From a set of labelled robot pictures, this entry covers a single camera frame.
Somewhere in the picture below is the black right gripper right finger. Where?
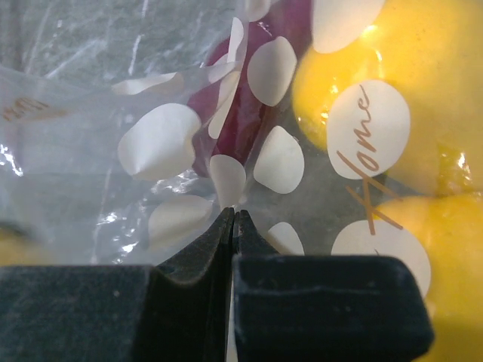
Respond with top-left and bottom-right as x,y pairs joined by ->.
232,210 -> 435,361

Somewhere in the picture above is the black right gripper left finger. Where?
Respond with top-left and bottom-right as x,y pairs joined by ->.
1,208 -> 235,361

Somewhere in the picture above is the clear white-slider zip bag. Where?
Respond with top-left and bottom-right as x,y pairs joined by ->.
0,0 -> 483,362

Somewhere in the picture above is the fake purple onion slice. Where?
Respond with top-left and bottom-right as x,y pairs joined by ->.
192,1 -> 312,177

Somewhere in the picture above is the fake yellow lemon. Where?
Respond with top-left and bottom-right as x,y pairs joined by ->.
0,229 -> 52,266

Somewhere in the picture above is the fake yellow bell pepper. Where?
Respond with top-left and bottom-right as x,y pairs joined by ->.
293,1 -> 482,361

